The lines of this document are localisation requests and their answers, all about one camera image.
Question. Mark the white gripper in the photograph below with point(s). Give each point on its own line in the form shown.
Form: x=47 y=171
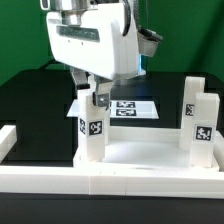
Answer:
x=99 y=38

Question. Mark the white desk top tray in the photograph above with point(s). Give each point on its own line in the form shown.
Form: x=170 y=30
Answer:
x=144 y=148

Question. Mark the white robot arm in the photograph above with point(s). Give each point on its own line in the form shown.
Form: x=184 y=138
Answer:
x=147 y=39

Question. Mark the white marker board with tags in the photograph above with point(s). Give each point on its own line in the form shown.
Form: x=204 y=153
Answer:
x=133 y=109

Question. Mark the white U-shaped fence frame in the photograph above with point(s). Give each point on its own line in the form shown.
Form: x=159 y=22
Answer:
x=91 y=180

